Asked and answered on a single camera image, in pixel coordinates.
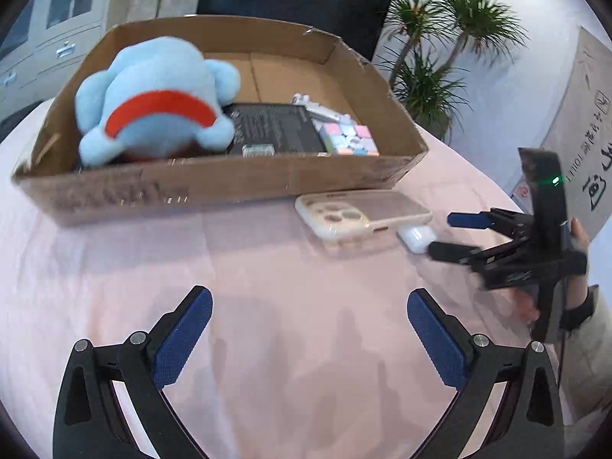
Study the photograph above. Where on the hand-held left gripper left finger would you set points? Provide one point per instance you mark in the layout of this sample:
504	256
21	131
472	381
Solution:
184	339

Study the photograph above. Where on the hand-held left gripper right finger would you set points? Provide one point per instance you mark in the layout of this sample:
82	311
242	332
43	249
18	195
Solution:
437	344

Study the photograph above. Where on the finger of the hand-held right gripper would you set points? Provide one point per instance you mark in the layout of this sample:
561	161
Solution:
454	252
468	220

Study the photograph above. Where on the white earbuds case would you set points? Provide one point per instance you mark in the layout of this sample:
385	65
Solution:
417	238

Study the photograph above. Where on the pastel puzzle cube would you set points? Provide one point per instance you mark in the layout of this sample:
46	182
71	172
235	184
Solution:
346	139

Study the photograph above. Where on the brown cardboard box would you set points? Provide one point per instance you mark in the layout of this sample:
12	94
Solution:
215	181

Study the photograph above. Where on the white rectangular device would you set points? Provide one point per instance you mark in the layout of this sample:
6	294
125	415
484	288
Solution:
322	111

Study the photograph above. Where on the blue plush toy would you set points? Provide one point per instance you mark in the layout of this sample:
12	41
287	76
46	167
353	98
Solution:
153	91

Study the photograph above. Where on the person's right forearm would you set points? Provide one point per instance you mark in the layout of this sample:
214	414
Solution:
588	368

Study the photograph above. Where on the person's right hand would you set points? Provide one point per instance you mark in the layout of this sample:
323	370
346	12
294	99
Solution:
579	236

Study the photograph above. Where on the beige clear phone case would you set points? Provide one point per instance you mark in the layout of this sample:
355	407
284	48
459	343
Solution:
363	210

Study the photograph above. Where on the green palm-like potted plant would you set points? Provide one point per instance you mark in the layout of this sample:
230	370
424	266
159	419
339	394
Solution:
430	86

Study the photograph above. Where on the black printed label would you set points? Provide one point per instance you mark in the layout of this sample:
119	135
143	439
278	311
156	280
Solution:
272	126

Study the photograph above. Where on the black television screen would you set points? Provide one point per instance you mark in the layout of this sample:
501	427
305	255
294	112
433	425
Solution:
296	5

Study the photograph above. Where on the grey cabinet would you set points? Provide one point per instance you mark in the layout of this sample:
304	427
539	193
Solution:
52	33

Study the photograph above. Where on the beige wall banner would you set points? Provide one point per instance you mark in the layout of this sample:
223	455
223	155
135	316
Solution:
588	129

